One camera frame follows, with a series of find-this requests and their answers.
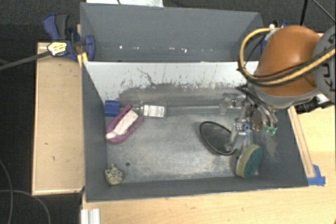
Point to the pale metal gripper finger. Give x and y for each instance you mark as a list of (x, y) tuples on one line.
[(235, 136), (246, 143)]

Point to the yellow and green round sponge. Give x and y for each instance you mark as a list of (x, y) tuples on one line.
[(250, 162)]

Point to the grey metal bin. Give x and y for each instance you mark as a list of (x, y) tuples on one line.
[(168, 149)]

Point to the clear glass bottle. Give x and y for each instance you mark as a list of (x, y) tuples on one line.
[(153, 111)]

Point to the white and pink tube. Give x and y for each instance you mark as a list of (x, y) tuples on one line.
[(125, 122)]

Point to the purple curved tray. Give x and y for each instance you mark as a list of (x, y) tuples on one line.
[(123, 137)]

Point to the blue block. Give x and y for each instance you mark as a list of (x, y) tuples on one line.
[(111, 108)]

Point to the speckled beige toy animal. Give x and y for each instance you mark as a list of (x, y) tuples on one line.
[(114, 174)]

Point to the pale wood board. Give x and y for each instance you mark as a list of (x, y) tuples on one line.
[(57, 123)]

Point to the black cylinder on white bracket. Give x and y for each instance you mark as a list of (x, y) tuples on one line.
[(312, 105)]

